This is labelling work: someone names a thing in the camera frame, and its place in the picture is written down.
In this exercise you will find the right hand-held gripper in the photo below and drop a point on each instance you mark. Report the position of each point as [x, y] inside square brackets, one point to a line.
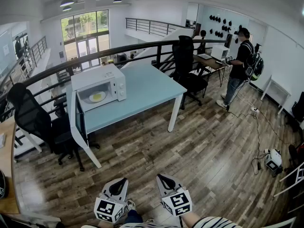
[178, 202]

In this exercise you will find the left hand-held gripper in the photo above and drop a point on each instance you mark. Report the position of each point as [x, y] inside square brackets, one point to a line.
[105, 209]

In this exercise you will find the white round plate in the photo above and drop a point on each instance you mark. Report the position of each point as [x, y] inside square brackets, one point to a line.
[103, 94]

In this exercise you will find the person's right forearm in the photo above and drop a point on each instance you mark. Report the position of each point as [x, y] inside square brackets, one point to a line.
[192, 221]

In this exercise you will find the person's left forearm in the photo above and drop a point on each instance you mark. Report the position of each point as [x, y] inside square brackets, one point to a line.
[104, 225]

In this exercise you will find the person's grey shoe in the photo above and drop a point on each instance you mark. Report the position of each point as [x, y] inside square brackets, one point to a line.
[130, 205]

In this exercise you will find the person's leg in jeans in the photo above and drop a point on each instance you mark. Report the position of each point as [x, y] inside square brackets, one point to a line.
[133, 217]

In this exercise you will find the person's striped shirt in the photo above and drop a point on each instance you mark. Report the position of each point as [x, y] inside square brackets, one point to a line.
[218, 222]

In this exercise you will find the light blue table white legs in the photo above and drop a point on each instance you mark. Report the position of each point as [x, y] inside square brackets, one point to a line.
[147, 91]

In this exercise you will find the white device on floor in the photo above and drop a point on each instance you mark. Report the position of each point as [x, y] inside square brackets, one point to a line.
[275, 158]

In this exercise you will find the light wooden curved desk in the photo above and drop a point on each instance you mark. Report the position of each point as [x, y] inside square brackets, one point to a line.
[7, 165]

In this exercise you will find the black mesh office chair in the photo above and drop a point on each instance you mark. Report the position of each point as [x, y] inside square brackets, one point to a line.
[31, 117]
[183, 53]

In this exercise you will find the black round object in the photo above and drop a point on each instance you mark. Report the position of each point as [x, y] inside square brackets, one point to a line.
[2, 184]

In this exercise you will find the white power strip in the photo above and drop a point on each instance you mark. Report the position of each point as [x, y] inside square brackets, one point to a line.
[255, 110]

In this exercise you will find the dark wooden desk black legs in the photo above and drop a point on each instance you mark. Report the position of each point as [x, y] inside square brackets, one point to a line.
[210, 62]

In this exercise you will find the curved black metal railing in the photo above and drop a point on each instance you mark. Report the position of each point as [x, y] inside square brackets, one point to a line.
[95, 54]

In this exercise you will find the small white side table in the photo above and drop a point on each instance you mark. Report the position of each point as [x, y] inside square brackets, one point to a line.
[280, 87]

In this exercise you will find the grey balcony railing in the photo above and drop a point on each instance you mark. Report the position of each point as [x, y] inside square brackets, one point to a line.
[35, 51]

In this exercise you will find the straight black stair railing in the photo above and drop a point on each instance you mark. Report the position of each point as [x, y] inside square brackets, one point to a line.
[147, 24]

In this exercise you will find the white frame chair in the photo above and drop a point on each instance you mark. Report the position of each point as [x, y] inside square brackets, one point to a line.
[297, 174]

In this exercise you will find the group of black wall-hung items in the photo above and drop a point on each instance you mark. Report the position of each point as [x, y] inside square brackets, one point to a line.
[224, 28]

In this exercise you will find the large glass window wall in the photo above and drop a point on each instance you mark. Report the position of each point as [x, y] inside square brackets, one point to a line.
[85, 25]

